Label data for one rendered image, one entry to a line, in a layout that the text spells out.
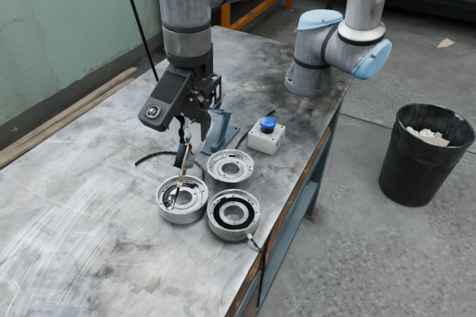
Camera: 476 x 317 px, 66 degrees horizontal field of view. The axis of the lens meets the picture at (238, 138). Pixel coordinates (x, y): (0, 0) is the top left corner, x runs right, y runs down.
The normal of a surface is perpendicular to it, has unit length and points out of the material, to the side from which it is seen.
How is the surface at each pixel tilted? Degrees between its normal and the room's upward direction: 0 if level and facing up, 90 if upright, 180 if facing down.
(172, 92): 29
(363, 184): 0
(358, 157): 0
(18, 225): 0
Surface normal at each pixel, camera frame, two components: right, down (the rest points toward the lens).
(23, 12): 0.89, 0.32
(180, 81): -0.14, -0.40
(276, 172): 0.04, -0.77
